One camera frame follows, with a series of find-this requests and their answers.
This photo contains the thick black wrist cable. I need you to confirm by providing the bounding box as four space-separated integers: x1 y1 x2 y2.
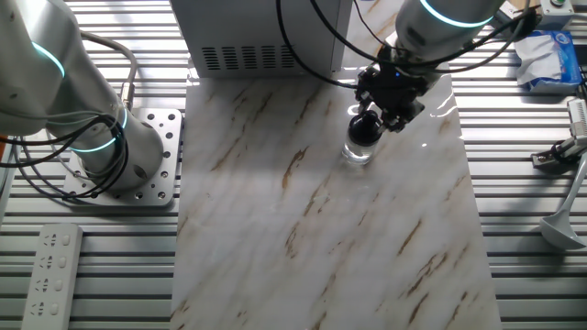
274 0 361 91

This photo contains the silver ribbed depth camera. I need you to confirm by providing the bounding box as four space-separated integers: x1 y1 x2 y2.
567 97 587 138

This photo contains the looped black cable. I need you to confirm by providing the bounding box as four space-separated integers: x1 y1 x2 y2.
0 114 130 202

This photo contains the small clear glass jar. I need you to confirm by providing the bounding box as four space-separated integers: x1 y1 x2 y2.
341 137 378 166

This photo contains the silver metal vented box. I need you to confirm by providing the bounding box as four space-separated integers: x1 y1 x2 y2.
168 0 354 80

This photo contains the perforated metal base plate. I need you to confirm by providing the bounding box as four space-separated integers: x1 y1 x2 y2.
62 107 183 208

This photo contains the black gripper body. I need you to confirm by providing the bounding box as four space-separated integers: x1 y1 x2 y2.
360 45 441 121

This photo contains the white power strip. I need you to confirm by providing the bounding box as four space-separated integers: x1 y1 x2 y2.
20 223 84 330

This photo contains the grey plastic ladle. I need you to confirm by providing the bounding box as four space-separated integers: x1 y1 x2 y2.
538 150 587 252

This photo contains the thick grey cable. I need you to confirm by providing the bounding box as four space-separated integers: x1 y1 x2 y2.
80 30 138 112

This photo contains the grey push button box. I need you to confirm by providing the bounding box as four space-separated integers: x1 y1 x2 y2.
538 0 575 27

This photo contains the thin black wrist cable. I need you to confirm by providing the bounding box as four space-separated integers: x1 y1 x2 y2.
309 0 537 74

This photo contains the white marble pattern board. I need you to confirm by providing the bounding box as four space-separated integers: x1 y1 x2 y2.
169 0 504 330

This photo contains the blue white tissue pack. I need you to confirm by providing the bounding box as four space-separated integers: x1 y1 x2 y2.
513 29 584 95

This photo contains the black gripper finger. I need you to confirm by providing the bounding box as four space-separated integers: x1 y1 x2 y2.
353 66 382 114
382 98 426 134

